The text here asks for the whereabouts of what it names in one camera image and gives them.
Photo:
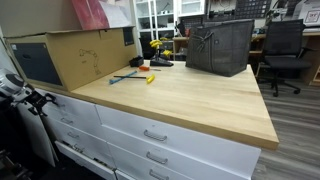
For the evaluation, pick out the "white sheet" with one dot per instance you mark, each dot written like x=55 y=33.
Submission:
x=116 y=15

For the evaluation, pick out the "small black box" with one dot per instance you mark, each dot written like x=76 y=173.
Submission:
x=136 y=62

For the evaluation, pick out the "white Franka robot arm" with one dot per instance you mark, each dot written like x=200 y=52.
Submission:
x=10 y=85

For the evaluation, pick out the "black office chair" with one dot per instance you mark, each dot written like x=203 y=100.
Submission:
x=283 y=40

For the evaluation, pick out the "black chair back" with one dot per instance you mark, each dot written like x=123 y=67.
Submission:
x=146 y=46

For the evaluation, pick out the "light grey wrist camera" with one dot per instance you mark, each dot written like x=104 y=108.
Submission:
x=21 y=95

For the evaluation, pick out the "dark grey tote bag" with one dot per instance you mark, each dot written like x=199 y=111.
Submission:
x=222 y=50

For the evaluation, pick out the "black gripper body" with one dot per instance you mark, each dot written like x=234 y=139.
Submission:
x=36 y=99

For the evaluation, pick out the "black equipment frame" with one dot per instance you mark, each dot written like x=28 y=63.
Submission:
x=10 y=150

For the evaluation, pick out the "white shelf unit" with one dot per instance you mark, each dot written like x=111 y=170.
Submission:
x=154 y=16

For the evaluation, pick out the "small wooden table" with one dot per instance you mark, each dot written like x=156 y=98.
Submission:
x=180 y=39

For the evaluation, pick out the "white board panel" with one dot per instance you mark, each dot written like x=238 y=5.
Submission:
x=36 y=140

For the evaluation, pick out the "large cardboard box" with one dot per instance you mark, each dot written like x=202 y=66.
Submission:
x=83 y=56

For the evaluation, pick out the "black pegboard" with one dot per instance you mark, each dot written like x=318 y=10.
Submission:
x=253 y=8

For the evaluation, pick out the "white wall cabinet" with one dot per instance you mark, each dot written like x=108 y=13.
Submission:
x=191 y=7

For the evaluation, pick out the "white printer box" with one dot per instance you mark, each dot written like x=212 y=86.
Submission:
x=310 y=15

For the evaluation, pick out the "wooden desk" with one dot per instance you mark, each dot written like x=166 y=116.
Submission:
x=311 y=32

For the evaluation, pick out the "blue bar tool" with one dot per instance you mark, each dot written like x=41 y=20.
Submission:
x=123 y=77

